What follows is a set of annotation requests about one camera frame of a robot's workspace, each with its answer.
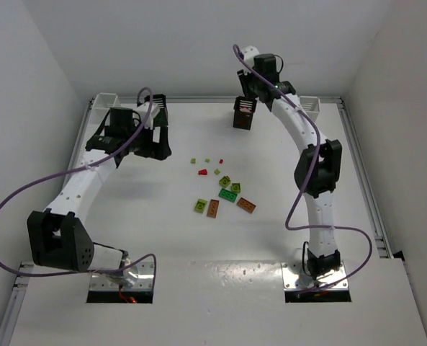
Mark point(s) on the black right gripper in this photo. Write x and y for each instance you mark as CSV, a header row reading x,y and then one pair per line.
x,y
244,98

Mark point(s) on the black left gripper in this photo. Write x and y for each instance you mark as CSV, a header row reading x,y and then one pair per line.
x,y
147,140

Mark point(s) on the lime rounded lego brick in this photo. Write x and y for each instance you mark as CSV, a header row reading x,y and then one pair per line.
x,y
200,205

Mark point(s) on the lime square lego brick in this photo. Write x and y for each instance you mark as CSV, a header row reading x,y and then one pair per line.
x,y
225,181

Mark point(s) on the tan thin lego plate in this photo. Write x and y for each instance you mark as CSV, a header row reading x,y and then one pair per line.
x,y
213,208

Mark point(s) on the green long lego brick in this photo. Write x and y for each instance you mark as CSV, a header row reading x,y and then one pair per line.
x,y
228,195

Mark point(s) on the lime lego brick mid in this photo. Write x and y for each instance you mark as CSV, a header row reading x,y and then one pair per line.
x,y
235,187

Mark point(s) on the brown long lego plate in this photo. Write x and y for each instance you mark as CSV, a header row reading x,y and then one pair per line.
x,y
246,205

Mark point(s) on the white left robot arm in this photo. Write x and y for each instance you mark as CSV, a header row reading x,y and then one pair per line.
x,y
58,238

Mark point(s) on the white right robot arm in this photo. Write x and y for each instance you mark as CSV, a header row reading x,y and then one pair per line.
x,y
319,165

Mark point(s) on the black bin right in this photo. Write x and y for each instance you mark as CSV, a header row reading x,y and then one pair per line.
x,y
243,120

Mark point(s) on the black bin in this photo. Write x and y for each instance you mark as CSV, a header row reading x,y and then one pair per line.
x,y
243,120
159,113

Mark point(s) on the black bin left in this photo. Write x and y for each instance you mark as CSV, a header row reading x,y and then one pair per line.
x,y
159,113

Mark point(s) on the white bin far right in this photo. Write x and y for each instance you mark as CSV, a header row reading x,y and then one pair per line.
x,y
311,105

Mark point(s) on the white bin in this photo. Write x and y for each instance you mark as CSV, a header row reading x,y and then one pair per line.
x,y
311,105
103,102

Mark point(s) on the white bin far left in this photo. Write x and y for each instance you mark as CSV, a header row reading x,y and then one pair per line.
x,y
103,102

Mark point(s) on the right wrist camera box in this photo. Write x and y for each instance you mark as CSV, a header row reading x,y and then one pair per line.
x,y
249,53

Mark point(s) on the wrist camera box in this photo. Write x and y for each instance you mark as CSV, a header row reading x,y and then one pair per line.
x,y
249,53
148,113

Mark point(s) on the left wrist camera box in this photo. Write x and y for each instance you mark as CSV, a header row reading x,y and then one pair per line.
x,y
148,113

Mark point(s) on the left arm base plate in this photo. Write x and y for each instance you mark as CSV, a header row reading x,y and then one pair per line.
x,y
139,278

